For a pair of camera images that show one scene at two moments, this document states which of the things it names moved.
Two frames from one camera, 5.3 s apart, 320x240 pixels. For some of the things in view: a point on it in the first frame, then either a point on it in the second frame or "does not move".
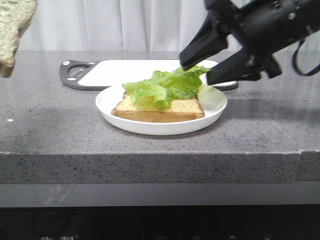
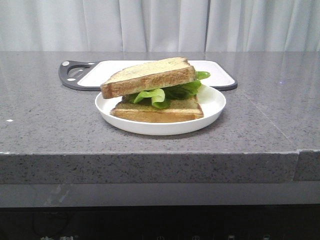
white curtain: x=113 y=25 does not move
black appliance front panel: x=213 y=222 does not move
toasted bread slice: x=15 y=15 → x=159 y=74
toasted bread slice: x=180 y=109 does not move
